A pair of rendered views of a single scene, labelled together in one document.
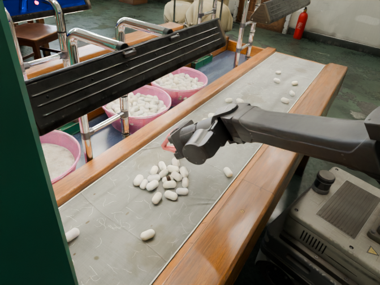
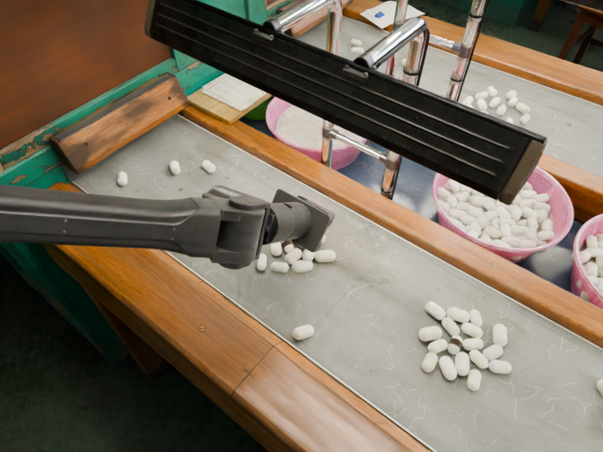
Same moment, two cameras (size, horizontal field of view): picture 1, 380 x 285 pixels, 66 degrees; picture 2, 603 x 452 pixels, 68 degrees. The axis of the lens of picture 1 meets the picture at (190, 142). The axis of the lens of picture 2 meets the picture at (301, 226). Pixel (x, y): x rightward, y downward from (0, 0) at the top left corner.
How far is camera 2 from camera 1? 83 cm
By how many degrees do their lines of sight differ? 68
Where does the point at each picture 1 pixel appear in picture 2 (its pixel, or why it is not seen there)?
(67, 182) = (276, 149)
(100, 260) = (177, 193)
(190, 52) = (367, 119)
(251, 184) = (258, 357)
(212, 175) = (301, 310)
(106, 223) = not seen: hidden behind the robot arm
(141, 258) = not seen: hidden behind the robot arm
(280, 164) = (317, 437)
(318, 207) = not seen: outside the picture
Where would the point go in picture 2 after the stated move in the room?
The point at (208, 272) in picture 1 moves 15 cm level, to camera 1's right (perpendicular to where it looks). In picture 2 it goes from (122, 273) to (83, 354)
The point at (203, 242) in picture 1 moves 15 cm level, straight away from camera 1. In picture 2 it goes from (162, 272) to (244, 292)
